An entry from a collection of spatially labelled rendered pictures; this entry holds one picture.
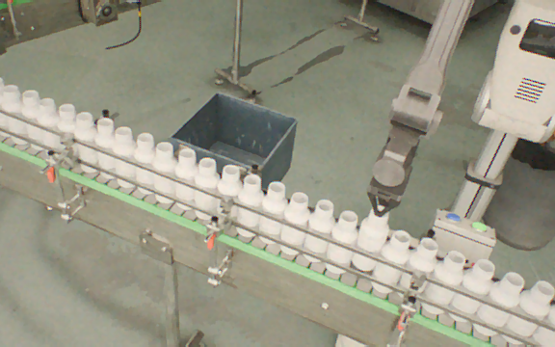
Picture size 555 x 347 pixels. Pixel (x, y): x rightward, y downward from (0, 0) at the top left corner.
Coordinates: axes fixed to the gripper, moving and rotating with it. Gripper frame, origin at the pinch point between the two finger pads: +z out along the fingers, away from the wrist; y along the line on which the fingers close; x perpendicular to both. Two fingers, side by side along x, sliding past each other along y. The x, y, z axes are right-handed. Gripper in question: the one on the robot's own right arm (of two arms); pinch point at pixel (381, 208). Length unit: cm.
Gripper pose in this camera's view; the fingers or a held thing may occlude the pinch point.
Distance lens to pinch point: 109.3
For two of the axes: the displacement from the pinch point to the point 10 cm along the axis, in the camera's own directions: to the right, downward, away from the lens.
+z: -1.0, 7.4, 6.6
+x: 9.1, 3.4, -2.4
